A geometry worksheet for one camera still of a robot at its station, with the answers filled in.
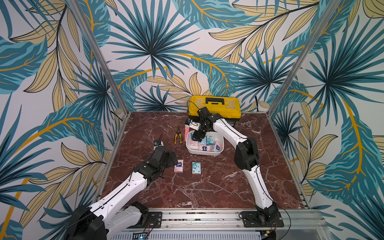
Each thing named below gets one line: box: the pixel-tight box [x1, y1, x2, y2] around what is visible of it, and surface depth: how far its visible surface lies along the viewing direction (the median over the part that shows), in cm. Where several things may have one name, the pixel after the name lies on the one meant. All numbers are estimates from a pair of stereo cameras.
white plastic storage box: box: [186, 130, 225, 156], surface depth 99 cm
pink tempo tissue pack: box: [174, 159, 184, 173], surface depth 90 cm
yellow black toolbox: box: [188, 95, 242, 127], surface depth 103 cm
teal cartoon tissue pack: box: [192, 161, 202, 175], surface depth 90 cm
